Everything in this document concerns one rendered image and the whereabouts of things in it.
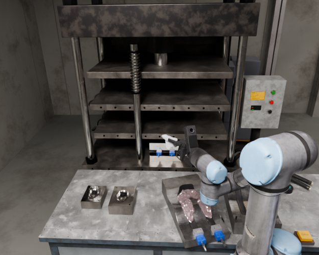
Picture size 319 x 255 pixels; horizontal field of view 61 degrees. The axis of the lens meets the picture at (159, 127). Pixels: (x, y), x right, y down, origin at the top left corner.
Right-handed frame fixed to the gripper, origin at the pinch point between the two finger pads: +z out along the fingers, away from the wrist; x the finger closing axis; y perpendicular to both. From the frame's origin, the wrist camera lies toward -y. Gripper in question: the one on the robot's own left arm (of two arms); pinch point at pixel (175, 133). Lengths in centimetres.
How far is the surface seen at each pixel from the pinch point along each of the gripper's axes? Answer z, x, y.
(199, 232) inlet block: -10, 18, 56
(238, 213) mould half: -9, 45, 51
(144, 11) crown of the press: 75, 10, -52
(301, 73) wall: 240, 401, 12
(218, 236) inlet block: -16, 27, 56
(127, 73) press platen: 94, 9, -9
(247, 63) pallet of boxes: 206, 233, -5
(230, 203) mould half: 2, 47, 51
